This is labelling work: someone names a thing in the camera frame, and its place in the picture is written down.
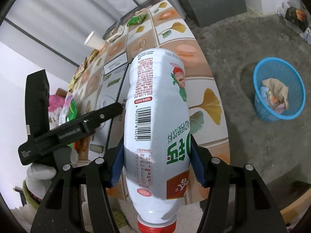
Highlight white bottle red cap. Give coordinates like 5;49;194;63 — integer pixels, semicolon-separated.
124;48;190;232

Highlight pink plastic bag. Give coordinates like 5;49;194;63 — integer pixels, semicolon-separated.
48;95;65;112

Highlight blue plastic waste basket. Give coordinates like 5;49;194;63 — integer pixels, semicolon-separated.
253;57;306;122

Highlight pink bubble wrap bag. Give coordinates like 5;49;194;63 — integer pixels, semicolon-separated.
273;103;285;115

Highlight green snack packet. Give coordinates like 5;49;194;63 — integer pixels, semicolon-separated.
127;14;148;27

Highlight white paper cup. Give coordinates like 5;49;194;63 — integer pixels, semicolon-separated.
84;31;106;50

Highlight black white flat box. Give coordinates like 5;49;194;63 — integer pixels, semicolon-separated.
88;52;130;161

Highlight patterned tablecloth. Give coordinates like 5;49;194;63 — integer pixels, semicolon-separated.
70;0;231;206

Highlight dark printed bag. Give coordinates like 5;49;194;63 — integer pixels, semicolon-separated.
285;6;309;33

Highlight grey curtain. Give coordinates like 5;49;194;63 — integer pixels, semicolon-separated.
4;0;176;66

